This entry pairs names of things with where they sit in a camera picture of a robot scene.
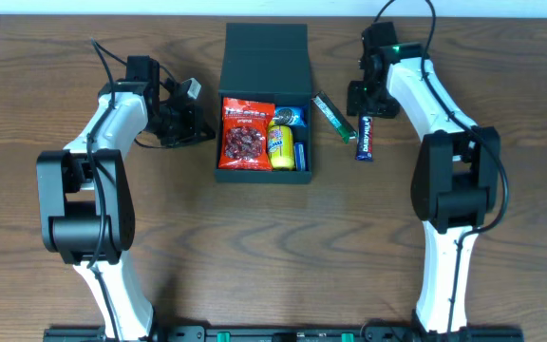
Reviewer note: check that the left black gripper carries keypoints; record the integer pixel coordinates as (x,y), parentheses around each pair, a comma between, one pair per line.
(184,131)

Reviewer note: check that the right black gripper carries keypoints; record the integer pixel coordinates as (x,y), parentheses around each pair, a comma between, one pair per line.
(374,105)

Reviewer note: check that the purple Dairy Milk bar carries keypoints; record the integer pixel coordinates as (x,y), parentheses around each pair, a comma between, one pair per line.
(364,147)

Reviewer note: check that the green gum pack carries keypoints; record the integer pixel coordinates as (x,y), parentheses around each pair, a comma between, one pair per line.
(343,128)

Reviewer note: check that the red dried fruit bag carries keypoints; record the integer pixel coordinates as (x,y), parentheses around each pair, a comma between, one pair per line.
(244,135)

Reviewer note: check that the blue Oreo cookie pack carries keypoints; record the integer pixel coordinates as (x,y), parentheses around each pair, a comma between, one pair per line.
(289,116)

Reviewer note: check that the blue Eclipse mint pack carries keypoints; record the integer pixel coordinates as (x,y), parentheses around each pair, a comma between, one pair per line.
(300,156)

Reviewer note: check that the yellow Mentos candy roll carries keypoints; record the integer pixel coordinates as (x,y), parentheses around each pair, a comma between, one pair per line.
(280,147)

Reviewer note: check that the black cardboard box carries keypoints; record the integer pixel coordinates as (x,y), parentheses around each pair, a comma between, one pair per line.
(269,63)

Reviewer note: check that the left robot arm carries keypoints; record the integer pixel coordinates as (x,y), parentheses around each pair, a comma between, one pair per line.
(86,210)

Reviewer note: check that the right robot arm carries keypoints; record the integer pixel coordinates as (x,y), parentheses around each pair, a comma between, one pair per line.
(457,175)

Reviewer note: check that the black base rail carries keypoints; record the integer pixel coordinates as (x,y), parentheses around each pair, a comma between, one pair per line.
(369,334)

